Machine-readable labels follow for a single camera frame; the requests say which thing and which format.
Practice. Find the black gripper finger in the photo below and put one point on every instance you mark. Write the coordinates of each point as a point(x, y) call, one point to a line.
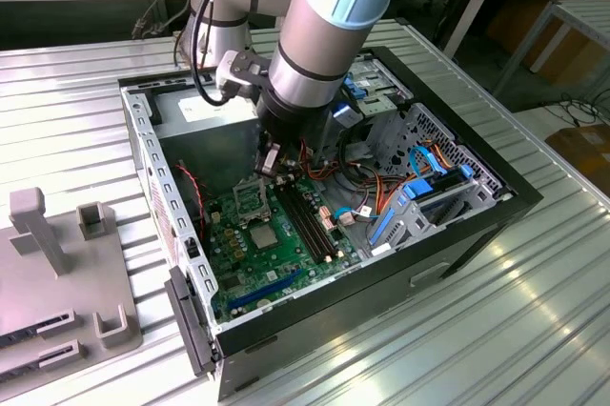
point(270, 158)

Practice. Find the silver CPU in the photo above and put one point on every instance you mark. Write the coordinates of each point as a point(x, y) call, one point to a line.
point(263, 237)

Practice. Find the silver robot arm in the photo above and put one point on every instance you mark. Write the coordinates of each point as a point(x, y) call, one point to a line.
point(324, 34)

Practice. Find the CPU socket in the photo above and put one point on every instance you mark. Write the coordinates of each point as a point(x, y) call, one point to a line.
point(247, 237)

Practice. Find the grey power supply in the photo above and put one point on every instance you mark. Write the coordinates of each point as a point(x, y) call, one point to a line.
point(209, 153)

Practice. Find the black RAM slot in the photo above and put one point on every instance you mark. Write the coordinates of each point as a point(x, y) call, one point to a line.
point(318, 220)
point(303, 220)
point(296, 220)
point(311, 220)

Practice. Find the blue drive latch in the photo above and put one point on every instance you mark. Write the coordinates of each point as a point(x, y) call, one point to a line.
point(355, 89)

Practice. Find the metal drive cage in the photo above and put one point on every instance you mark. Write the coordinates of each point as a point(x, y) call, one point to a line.
point(381, 110)

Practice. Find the green motherboard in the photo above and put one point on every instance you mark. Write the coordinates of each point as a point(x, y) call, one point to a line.
point(286, 265)

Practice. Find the blue expansion slot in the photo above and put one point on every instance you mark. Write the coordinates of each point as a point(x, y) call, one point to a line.
point(267, 289)

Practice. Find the hard disk in blue carrier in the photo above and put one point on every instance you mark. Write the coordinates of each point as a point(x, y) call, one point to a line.
point(419, 189)

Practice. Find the black card retention latch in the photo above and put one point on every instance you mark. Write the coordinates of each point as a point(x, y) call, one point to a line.
point(190, 320)

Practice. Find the open black PC case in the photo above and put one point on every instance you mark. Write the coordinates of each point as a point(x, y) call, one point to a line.
point(333, 330)

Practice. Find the grey parts rack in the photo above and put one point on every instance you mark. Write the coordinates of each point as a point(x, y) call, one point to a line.
point(71, 291)

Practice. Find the brown cardboard box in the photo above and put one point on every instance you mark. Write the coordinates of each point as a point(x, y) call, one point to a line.
point(572, 58)
point(586, 148)

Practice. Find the small silver wrist camera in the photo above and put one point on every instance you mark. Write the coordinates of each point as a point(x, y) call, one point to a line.
point(345, 113)

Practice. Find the blue plastic disk rail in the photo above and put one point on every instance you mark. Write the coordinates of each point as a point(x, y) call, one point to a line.
point(381, 229)

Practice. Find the grey metal frame table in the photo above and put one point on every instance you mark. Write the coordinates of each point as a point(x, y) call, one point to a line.
point(586, 13)

